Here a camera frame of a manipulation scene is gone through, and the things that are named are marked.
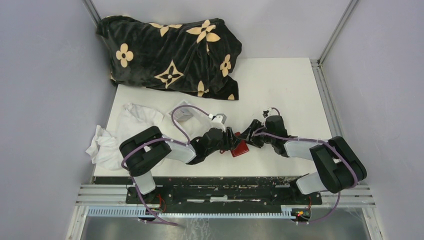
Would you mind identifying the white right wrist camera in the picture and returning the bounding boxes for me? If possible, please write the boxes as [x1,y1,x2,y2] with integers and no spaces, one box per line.
[262,108,275,119]

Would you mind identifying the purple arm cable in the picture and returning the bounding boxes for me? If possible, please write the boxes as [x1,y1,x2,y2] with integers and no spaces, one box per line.
[120,104,213,227]
[253,106,359,226]

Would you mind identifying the white slotted cable duct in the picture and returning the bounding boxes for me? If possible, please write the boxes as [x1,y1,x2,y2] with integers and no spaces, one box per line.
[86,205,294,220]

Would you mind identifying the white crumpled cloth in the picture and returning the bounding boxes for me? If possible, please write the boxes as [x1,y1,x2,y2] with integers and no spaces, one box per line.
[85,103,164,171]

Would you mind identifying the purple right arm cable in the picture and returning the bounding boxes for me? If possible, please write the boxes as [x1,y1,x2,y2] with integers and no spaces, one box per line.
[253,106,359,226]

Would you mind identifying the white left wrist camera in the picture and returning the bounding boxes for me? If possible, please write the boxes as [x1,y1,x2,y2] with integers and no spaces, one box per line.
[208,113,227,132]

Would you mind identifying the red leather card holder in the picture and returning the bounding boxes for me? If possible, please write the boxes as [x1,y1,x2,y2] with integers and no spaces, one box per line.
[219,132,249,158]

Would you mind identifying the white plastic card box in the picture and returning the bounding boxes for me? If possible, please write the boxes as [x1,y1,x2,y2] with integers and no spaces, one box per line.
[173,107,212,139]

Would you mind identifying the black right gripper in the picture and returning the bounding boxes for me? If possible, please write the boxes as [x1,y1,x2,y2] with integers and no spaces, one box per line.
[237,119,275,149]

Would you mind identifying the aluminium frame rail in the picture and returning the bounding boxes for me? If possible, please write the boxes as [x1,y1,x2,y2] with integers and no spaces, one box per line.
[310,0,376,209]

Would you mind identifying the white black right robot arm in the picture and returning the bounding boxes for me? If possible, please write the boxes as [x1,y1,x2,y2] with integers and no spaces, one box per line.
[240,115,368,204]

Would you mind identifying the black floral blanket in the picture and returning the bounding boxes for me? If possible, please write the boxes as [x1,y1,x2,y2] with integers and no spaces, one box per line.
[96,15,242,101]

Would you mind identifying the stack of cards in box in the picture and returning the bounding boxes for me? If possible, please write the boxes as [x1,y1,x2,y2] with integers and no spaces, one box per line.
[172,108,194,122]

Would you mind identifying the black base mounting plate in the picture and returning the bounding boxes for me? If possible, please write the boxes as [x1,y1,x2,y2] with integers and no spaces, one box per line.
[143,176,323,214]

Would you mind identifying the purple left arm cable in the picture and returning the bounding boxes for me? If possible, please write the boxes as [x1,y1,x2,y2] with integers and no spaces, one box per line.
[120,104,213,227]

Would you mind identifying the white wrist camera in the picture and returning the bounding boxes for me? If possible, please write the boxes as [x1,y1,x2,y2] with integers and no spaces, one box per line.
[262,108,275,119]
[208,113,227,132]

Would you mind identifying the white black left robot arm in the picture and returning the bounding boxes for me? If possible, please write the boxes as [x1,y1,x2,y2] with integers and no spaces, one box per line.
[119,126,241,204]

